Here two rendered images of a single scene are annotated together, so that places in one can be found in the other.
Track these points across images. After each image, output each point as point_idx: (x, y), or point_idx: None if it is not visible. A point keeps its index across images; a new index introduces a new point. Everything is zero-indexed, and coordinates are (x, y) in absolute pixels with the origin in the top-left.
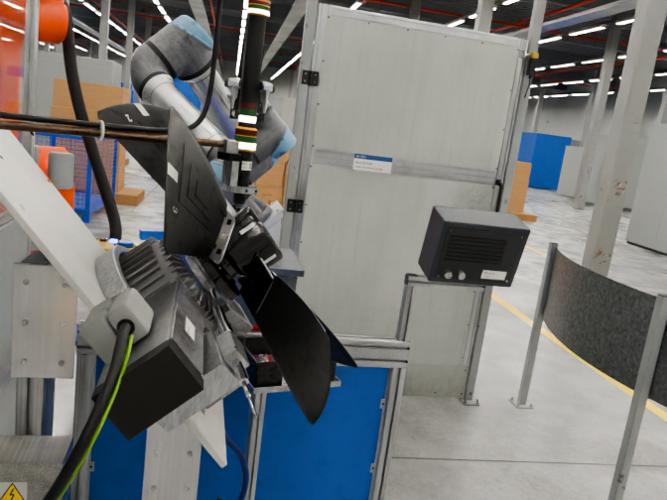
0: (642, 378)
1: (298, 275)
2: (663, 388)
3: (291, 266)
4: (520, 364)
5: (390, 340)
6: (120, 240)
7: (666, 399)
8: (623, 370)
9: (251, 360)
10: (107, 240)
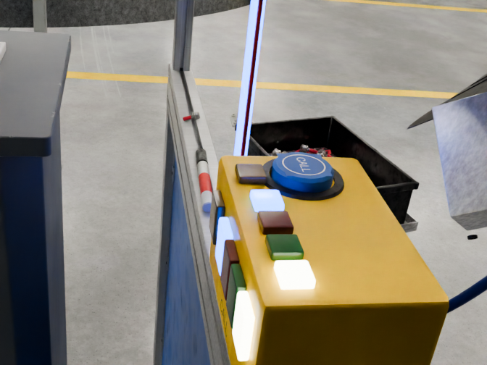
0: (43, 7)
1: (70, 50)
2: (61, 8)
3: (32, 40)
4: None
5: (191, 76)
6: (298, 174)
7: (67, 18)
8: (2, 10)
9: (388, 194)
10: (254, 219)
